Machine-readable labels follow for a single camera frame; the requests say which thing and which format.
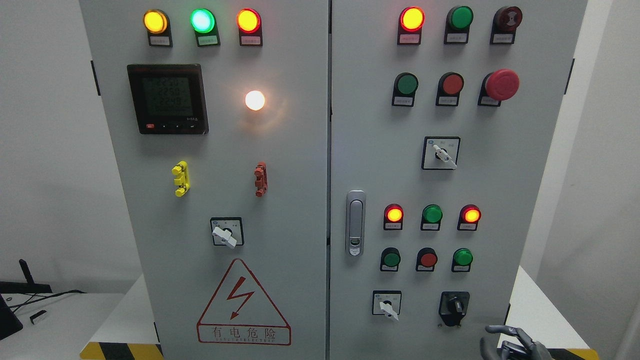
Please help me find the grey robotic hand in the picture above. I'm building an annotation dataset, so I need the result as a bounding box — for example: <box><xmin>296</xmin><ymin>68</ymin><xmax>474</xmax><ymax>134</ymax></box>
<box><xmin>479</xmin><ymin>325</ymin><xmax>553</xmax><ymax>360</ymax></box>

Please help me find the black rotary knob switch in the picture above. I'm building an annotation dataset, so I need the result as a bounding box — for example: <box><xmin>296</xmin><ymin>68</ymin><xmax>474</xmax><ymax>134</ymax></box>
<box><xmin>438</xmin><ymin>291</ymin><xmax>470</xmax><ymax>327</ymax></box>

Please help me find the green push button lower right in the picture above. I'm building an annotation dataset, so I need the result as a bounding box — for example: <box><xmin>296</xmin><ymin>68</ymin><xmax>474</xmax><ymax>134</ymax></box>
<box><xmin>451</xmin><ymin>248</ymin><xmax>474</xmax><ymax>272</ymax></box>

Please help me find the green push button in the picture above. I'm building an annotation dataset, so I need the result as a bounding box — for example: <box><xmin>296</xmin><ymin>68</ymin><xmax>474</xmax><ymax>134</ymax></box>
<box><xmin>379</xmin><ymin>247</ymin><xmax>402</xmax><ymax>272</ymax></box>
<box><xmin>451</xmin><ymin>248</ymin><xmax>474</xmax><ymax>272</ymax></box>
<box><xmin>391</xmin><ymin>71</ymin><xmax>419</xmax><ymax>107</ymax></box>

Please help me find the red push button lower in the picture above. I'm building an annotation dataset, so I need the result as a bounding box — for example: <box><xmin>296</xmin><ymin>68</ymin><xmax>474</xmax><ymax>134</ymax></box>
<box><xmin>414</xmin><ymin>247</ymin><xmax>438</xmax><ymax>272</ymax></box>

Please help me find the red push button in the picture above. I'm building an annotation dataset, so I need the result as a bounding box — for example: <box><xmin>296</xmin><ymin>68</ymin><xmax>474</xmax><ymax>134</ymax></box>
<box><xmin>435</xmin><ymin>71</ymin><xmax>465</xmax><ymax>107</ymax></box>
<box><xmin>414</xmin><ymin>247</ymin><xmax>438</xmax><ymax>272</ymax></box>

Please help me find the red lit indicator middle right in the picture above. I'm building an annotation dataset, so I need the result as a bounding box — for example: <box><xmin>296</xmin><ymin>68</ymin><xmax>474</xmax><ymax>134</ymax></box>
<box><xmin>457</xmin><ymin>203</ymin><xmax>482</xmax><ymax>231</ymax></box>

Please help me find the red lit indicator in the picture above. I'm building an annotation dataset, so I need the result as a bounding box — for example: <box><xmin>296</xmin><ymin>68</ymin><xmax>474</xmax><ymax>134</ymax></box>
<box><xmin>457</xmin><ymin>203</ymin><xmax>482</xmax><ymax>231</ymax></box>
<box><xmin>397</xmin><ymin>6</ymin><xmax>426</xmax><ymax>46</ymax></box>
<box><xmin>382</xmin><ymin>203</ymin><xmax>404</xmax><ymax>231</ymax></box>

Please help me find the green indicator middle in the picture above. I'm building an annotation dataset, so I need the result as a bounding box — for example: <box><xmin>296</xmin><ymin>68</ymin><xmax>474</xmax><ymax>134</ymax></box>
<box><xmin>420</xmin><ymin>203</ymin><xmax>443</xmax><ymax>231</ymax></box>

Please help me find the green push button lower left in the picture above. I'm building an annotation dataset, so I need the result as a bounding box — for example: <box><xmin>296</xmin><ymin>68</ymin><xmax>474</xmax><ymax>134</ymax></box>
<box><xmin>379</xmin><ymin>247</ymin><xmax>402</xmax><ymax>272</ymax></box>

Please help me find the red lit indicator middle left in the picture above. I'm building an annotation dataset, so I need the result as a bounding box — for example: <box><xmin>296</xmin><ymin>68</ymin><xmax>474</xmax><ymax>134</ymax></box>
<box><xmin>382</xmin><ymin>203</ymin><xmax>404</xmax><ymax>231</ymax></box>

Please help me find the red emergency stop mushroom button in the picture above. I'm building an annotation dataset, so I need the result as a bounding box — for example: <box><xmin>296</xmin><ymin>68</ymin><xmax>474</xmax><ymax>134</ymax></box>
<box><xmin>477</xmin><ymin>68</ymin><xmax>521</xmax><ymax>107</ymax></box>

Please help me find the red push button upper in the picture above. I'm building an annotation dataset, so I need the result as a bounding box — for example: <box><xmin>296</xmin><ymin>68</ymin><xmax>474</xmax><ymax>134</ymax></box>
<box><xmin>435</xmin><ymin>71</ymin><xmax>465</xmax><ymax>107</ymax></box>

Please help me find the grey electrical cabinet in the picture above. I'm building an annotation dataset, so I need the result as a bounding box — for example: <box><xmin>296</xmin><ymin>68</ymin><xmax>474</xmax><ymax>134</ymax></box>
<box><xmin>79</xmin><ymin>0</ymin><xmax>587</xmax><ymax>360</ymax></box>

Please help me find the green push button upper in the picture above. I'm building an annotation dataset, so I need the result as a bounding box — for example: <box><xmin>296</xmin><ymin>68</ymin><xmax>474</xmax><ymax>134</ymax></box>
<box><xmin>391</xmin><ymin>71</ymin><xmax>419</xmax><ymax>107</ymax></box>

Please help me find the red electric hazard warning sticker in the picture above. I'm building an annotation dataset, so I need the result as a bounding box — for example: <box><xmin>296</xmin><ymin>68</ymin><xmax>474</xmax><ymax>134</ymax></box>
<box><xmin>196</xmin><ymin>258</ymin><xmax>291</xmax><ymax>346</ymax></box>

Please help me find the red terminal block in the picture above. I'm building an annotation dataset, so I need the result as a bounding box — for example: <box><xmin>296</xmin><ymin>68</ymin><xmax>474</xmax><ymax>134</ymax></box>
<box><xmin>253</xmin><ymin>161</ymin><xmax>268</xmax><ymax>198</ymax></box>

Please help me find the dark red buzzer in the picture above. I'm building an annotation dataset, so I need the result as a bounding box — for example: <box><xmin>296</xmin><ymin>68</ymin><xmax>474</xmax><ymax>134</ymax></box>
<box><xmin>490</xmin><ymin>6</ymin><xmax>522</xmax><ymax>44</ymax></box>

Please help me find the green indicator top right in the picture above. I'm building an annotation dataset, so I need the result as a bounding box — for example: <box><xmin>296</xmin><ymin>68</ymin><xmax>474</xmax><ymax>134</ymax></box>
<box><xmin>443</xmin><ymin>6</ymin><xmax>474</xmax><ymax>44</ymax></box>

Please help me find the red lit indicator top right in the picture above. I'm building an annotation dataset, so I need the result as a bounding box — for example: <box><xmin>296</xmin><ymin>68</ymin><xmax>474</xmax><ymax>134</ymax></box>
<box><xmin>397</xmin><ymin>6</ymin><xmax>426</xmax><ymax>46</ymax></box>

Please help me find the white lit indicator lamp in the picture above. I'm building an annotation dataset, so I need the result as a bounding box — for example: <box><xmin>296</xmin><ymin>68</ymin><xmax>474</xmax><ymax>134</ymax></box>
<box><xmin>244</xmin><ymin>89</ymin><xmax>266</xmax><ymax>111</ymax></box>

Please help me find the yellow terminal block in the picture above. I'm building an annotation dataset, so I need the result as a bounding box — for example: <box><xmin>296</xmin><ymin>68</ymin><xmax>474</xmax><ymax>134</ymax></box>
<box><xmin>171</xmin><ymin>161</ymin><xmax>191</xmax><ymax>198</ymax></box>

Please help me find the orange indicator light left door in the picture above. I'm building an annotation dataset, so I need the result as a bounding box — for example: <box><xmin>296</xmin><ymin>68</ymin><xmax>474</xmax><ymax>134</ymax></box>
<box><xmin>237</xmin><ymin>7</ymin><xmax>263</xmax><ymax>47</ymax></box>

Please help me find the black digital power meter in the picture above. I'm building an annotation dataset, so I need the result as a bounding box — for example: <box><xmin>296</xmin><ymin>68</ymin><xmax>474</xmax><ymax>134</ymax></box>
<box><xmin>126</xmin><ymin>63</ymin><xmax>210</xmax><ymax>135</ymax></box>

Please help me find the green lit indicator light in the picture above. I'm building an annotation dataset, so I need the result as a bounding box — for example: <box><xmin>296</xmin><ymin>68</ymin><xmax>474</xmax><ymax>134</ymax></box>
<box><xmin>189</xmin><ymin>7</ymin><xmax>220</xmax><ymax>47</ymax></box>

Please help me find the white usb dongle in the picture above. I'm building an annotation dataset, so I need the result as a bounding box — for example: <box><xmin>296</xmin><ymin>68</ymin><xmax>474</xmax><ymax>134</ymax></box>
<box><xmin>29</xmin><ymin>309</ymin><xmax>48</xmax><ymax>325</ymax></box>

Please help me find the yellow indicator light top left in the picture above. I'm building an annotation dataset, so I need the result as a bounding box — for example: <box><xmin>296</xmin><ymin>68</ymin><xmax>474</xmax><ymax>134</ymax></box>
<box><xmin>142</xmin><ymin>9</ymin><xmax>173</xmax><ymax>48</ymax></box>

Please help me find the black monitor corner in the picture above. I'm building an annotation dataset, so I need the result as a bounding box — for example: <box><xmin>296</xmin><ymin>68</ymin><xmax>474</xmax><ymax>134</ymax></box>
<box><xmin>0</xmin><ymin>295</ymin><xmax>24</xmax><ymax>340</ymax></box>

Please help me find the black device with antenna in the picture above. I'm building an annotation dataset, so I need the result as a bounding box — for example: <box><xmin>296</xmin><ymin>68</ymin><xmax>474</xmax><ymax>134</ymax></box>
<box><xmin>0</xmin><ymin>259</ymin><xmax>53</xmax><ymax>294</ymax></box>

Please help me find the white selector switch lower right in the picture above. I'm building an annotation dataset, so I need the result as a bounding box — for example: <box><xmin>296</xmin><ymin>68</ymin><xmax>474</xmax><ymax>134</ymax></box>
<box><xmin>371</xmin><ymin>290</ymin><xmax>402</xmax><ymax>322</ymax></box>

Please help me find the white selector switch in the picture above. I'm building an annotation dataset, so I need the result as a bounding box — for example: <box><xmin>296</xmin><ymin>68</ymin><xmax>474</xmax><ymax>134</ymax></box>
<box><xmin>421</xmin><ymin>136</ymin><xmax>461</xmax><ymax>170</ymax></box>
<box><xmin>371</xmin><ymin>290</ymin><xmax>402</xmax><ymax>322</ymax></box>

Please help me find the white selector switch upper right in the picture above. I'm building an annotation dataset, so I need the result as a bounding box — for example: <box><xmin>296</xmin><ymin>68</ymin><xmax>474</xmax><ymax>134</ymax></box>
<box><xmin>421</xmin><ymin>136</ymin><xmax>461</xmax><ymax>170</ymax></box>

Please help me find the silver door latch handle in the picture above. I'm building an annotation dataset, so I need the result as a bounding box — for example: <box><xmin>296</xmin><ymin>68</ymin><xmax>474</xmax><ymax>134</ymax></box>
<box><xmin>345</xmin><ymin>189</ymin><xmax>366</xmax><ymax>256</ymax></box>

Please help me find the white selector switch left door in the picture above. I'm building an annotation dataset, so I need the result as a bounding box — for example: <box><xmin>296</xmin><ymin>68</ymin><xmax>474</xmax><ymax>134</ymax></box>
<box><xmin>210</xmin><ymin>217</ymin><xmax>245</xmax><ymax>249</ymax></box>

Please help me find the black cable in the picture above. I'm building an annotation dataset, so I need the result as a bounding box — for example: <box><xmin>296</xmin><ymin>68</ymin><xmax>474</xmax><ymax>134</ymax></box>
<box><xmin>5</xmin><ymin>289</ymin><xmax>87</xmax><ymax>314</ymax></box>

